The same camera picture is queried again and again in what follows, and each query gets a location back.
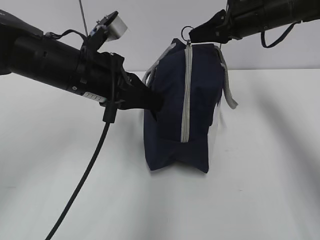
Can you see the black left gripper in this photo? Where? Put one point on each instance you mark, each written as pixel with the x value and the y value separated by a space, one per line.
pixel 104 80

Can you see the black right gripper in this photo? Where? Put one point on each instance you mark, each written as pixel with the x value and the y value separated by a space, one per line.
pixel 221 28

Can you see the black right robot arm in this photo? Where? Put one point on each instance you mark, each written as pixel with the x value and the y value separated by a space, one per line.
pixel 244 18

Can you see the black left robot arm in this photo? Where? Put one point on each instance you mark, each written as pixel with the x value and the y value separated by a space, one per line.
pixel 28 51

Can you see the navy blue lunch bag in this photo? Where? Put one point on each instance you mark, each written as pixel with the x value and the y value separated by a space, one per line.
pixel 192 79

